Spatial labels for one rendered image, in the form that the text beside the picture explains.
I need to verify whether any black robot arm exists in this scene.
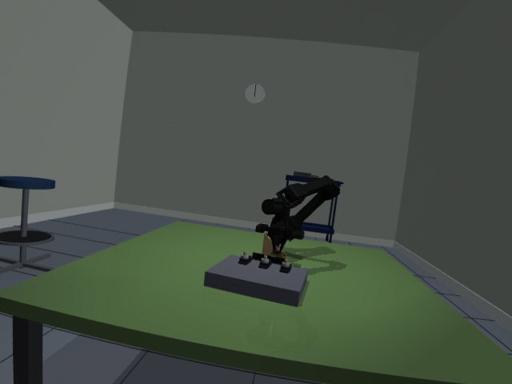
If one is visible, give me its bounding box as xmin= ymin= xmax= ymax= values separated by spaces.
xmin=262 ymin=175 xmax=340 ymax=248

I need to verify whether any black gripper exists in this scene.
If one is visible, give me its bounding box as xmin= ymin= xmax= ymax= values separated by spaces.
xmin=255 ymin=214 xmax=305 ymax=253

